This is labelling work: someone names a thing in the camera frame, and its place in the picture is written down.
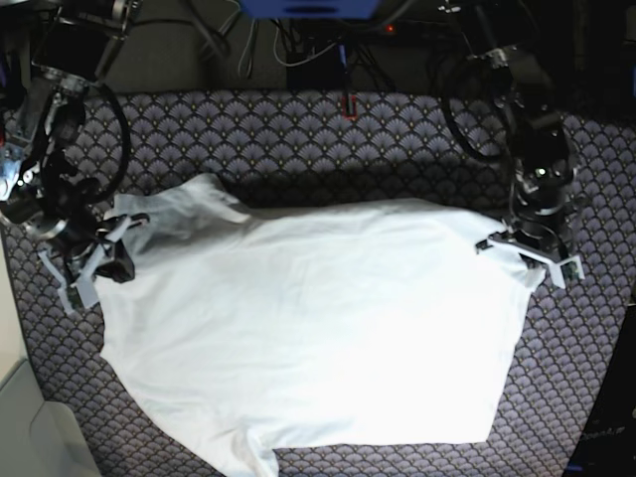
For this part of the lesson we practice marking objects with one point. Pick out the red table clamp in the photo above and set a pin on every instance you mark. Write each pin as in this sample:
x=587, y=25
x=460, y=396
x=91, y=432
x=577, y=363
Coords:
x=349, y=107

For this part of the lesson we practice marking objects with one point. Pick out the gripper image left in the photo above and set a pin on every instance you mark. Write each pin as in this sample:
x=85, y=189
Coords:
x=77, y=245

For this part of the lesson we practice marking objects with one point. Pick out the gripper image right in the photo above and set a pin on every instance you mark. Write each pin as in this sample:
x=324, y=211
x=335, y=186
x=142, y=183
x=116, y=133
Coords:
x=539, y=209

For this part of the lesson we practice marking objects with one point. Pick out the black box behind table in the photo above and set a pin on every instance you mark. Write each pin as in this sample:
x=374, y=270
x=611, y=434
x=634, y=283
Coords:
x=315, y=65

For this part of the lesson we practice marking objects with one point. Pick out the black power strip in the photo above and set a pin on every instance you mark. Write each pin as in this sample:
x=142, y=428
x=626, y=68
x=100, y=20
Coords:
x=413, y=28

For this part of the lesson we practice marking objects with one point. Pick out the blue box overhead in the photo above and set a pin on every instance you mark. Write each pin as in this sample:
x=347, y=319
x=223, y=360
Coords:
x=310, y=9

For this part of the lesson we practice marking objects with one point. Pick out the patterned purple table cloth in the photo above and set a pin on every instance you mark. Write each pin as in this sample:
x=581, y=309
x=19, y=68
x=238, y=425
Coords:
x=280, y=148

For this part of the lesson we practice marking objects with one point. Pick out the black case OpenArm label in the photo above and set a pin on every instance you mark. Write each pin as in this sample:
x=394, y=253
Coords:
x=607, y=444

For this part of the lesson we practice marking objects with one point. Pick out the white T-shirt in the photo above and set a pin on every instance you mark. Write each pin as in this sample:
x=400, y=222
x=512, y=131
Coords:
x=246, y=331

